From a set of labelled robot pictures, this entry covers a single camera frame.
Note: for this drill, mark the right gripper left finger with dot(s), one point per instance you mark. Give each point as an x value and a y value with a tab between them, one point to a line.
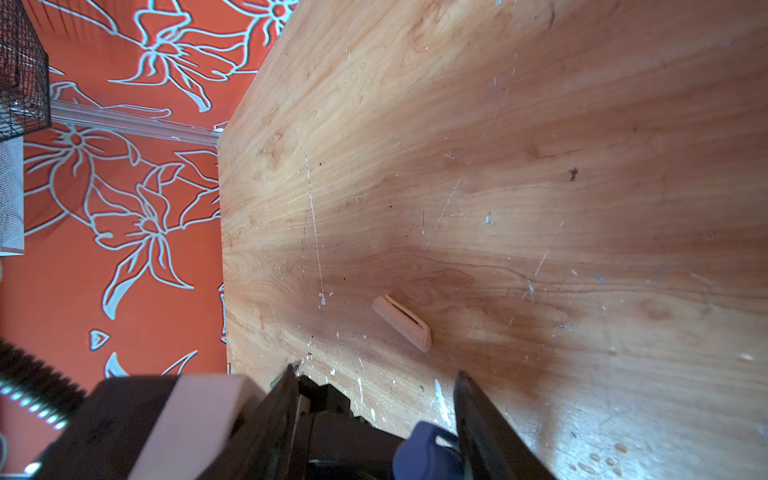
261	447

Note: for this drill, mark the black wire basket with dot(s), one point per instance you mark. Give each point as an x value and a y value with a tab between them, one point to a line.
25	95

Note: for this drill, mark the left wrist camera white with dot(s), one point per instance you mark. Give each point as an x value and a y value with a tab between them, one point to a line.
150	427

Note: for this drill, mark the clear plastic bin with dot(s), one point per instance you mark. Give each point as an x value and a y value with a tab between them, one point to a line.
12	197

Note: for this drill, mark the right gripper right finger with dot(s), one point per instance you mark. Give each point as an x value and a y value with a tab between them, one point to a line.
489	447

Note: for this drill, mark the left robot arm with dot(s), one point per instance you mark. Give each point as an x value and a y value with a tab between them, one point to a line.
36	385

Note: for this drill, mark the blue pen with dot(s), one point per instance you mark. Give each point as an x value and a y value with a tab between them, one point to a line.
429	453

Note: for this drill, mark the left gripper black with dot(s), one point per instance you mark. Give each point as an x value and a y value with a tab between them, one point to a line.
330	442

